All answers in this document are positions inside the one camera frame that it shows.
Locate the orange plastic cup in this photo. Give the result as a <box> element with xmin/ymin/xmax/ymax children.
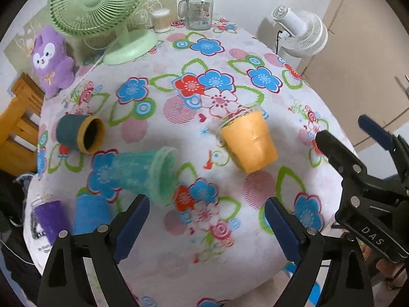
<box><xmin>218</xmin><ymin>104</ymin><xmax>279</xmax><ymax>174</ymax></box>

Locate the blue plastic cup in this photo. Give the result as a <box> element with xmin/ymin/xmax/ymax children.
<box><xmin>73</xmin><ymin>194</ymin><xmax>112</xmax><ymax>235</ymax></box>

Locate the purple plastic cup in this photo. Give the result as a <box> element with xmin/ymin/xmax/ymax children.
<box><xmin>32</xmin><ymin>197</ymin><xmax>71</xmax><ymax>245</ymax></box>

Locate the green translucent plastic cup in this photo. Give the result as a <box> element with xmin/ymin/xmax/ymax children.
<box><xmin>109</xmin><ymin>146</ymin><xmax>179</xmax><ymax>207</ymax></box>

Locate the teal cup orange rim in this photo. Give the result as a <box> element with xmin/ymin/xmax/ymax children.
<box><xmin>56</xmin><ymin>114</ymin><xmax>105</xmax><ymax>155</ymax></box>

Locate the person's right hand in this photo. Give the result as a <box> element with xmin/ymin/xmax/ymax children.
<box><xmin>360</xmin><ymin>245</ymin><xmax>408</xmax><ymax>290</ymax></box>

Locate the black clothing pile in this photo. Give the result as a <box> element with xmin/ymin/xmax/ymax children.
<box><xmin>1</xmin><ymin>171</ymin><xmax>41</xmax><ymax>304</ymax></box>

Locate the white standing fan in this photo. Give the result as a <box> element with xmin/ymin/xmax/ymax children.
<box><xmin>271</xmin><ymin>5</ymin><xmax>328</xmax><ymax>59</ymax></box>

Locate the floral tablecloth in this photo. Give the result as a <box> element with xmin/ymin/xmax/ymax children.
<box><xmin>28</xmin><ymin>19</ymin><xmax>347</xmax><ymax>306</ymax></box>

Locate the wooden chair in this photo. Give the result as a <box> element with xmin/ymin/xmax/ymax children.
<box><xmin>1</xmin><ymin>73</ymin><xmax>44</xmax><ymax>177</ymax></box>

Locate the purple plush toy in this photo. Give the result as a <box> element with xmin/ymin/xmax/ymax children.
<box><xmin>31</xmin><ymin>25</ymin><xmax>75</xmax><ymax>98</ymax></box>

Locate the glass mason jar green lid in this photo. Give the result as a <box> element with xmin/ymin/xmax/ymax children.
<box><xmin>177</xmin><ymin>0</ymin><xmax>213</xmax><ymax>31</ymax></box>

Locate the cotton swab container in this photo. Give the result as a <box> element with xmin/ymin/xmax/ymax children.
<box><xmin>151</xmin><ymin>8</ymin><xmax>171</xmax><ymax>33</ymax></box>

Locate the green desk fan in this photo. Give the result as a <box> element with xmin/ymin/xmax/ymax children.
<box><xmin>48</xmin><ymin>0</ymin><xmax>158</xmax><ymax>65</ymax></box>

